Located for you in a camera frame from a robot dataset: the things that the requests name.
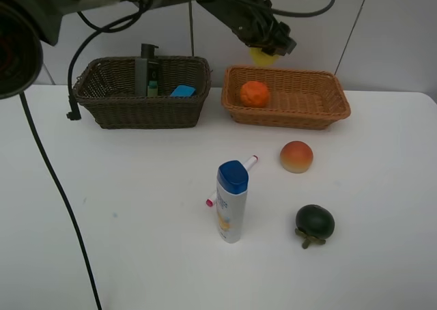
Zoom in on white marker pink caps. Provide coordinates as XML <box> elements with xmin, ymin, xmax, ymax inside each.
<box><xmin>206</xmin><ymin>155</ymin><xmax>259</xmax><ymax>208</ymax></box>

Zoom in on red-orange peach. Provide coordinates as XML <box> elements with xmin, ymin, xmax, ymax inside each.
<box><xmin>280</xmin><ymin>141</ymin><xmax>313</xmax><ymax>173</ymax></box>

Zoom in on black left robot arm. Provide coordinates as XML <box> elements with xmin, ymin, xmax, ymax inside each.
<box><xmin>1</xmin><ymin>0</ymin><xmax>296</xmax><ymax>99</ymax></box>

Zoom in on dark mangosteen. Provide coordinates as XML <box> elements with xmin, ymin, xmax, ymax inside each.
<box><xmin>294</xmin><ymin>204</ymin><xmax>335</xmax><ymax>249</ymax></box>

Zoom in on black felt whiteboard eraser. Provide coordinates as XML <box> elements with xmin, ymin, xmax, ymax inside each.
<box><xmin>170</xmin><ymin>85</ymin><xmax>196</xmax><ymax>98</ymax></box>

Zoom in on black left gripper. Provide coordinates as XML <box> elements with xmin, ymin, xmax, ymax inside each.
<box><xmin>227</xmin><ymin>0</ymin><xmax>297</xmax><ymax>56</ymax></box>

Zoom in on dark brown wicker basket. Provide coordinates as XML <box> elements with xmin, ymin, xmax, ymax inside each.
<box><xmin>72</xmin><ymin>56</ymin><xmax>211</xmax><ymax>129</ymax></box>

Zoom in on orange tangerine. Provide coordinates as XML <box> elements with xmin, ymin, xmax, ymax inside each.
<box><xmin>240</xmin><ymin>81</ymin><xmax>270</xmax><ymax>108</ymax></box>

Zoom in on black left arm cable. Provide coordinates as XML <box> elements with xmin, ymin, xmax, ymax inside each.
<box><xmin>18</xmin><ymin>0</ymin><xmax>337</xmax><ymax>310</ymax></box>

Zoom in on white blue-capped shampoo bottle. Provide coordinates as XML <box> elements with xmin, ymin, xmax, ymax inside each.
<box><xmin>216</xmin><ymin>160</ymin><xmax>249</xmax><ymax>244</ymax></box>

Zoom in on yellow lemon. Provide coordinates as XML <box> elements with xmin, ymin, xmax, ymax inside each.
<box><xmin>249</xmin><ymin>48</ymin><xmax>279</xmax><ymax>67</ymax></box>

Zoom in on dark green pump bottle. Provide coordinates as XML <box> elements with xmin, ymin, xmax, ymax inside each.
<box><xmin>135</xmin><ymin>44</ymin><xmax>159</xmax><ymax>97</ymax></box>

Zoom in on orange wicker basket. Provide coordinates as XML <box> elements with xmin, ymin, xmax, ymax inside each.
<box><xmin>221</xmin><ymin>66</ymin><xmax>351</xmax><ymax>130</ymax></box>

